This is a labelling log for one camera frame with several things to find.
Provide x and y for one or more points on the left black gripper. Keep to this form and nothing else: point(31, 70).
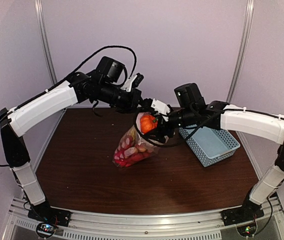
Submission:
point(136, 97)

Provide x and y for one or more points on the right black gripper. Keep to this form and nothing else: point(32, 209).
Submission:
point(164, 126)

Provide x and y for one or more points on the orange toy pumpkin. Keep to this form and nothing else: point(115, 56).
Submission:
point(148, 123)

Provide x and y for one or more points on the clear polka dot zip bag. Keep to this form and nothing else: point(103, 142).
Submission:
point(137, 127)

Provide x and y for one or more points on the red toy bell pepper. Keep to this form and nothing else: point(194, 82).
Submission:
point(124, 161)

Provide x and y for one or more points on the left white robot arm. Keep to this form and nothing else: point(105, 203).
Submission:
point(98, 85)

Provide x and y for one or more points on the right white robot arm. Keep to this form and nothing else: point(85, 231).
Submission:
point(220, 115)

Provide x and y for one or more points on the blue plastic basket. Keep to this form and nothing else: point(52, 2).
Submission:
point(211, 146)

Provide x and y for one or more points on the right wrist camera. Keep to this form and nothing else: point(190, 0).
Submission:
point(156, 107)

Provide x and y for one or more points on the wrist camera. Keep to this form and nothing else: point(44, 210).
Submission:
point(156, 107)
point(132, 82)

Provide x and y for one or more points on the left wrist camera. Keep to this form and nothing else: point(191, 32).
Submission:
point(132, 82)

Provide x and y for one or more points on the aluminium front rail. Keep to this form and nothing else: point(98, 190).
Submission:
point(203, 225)

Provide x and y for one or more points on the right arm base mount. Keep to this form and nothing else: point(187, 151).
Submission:
point(244, 219)

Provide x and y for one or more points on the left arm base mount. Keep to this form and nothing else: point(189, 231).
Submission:
point(50, 218)

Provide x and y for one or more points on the right aluminium frame post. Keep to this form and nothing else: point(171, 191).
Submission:
point(244, 41)

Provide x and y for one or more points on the aluminium frame post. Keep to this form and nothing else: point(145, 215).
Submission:
point(244, 41)
point(39, 12)

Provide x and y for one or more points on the left aluminium frame post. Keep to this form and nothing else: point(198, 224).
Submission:
point(39, 12)

